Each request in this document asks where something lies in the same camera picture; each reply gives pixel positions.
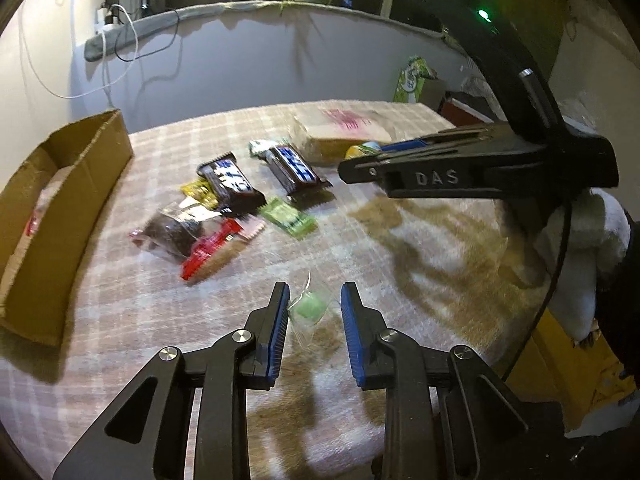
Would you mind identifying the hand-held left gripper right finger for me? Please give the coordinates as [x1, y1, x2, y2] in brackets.
[341, 282, 546, 480]

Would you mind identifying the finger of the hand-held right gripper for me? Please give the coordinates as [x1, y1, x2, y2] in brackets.
[380, 127, 506, 154]
[338, 147, 471, 187]

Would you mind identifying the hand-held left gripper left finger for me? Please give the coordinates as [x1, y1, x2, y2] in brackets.
[52, 282, 291, 480]

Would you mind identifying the green candy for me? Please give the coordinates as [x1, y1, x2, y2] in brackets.
[287, 270, 341, 346]

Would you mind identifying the clear-wrapped bread slices packet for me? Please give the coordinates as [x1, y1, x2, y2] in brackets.
[292, 105, 401, 166]

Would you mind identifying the dark chocolate bar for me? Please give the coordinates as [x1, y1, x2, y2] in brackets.
[264, 145, 334, 196]
[196, 152, 267, 218]

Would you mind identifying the red snack packet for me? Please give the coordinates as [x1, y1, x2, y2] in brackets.
[180, 217, 246, 281]

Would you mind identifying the clear packet of dark cookies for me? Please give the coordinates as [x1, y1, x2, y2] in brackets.
[129, 202, 221, 263]

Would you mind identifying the yellow candy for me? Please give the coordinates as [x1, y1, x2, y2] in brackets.
[180, 180, 221, 211]

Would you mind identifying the brown cardboard box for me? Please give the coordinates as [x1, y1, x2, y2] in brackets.
[0, 109, 135, 347]

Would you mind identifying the yellow-green wrapped candy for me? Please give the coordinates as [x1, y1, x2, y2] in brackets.
[346, 142, 383, 161]

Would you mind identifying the crumpled clear plastic bag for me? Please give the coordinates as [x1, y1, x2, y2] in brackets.
[555, 87, 603, 133]

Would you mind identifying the dark red storage box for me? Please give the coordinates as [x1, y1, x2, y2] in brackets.
[440, 90, 496, 128]

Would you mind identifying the green printed bag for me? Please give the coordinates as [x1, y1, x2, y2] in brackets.
[395, 56, 441, 103]

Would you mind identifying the green snack packet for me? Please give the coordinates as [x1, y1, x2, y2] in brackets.
[260, 197, 318, 238]

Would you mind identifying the teal wrapped candy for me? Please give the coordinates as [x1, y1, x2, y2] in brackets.
[248, 139, 288, 158]

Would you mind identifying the pink snack packet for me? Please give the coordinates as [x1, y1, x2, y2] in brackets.
[235, 215, 266, 241]

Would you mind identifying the grey windowsill cushion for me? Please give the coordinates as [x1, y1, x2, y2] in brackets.
[85, 0, 466, 63]

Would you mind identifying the dark garment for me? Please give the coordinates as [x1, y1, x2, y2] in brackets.
[595, 220, 640, 386]

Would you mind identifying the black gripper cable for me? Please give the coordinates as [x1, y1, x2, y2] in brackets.
[502, 195, 573, 383]

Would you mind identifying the white cable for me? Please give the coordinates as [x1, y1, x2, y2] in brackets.
[19, 4, 140, 103]

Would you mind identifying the white wall charger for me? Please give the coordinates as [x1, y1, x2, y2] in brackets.
[97, 2, 126, 31]

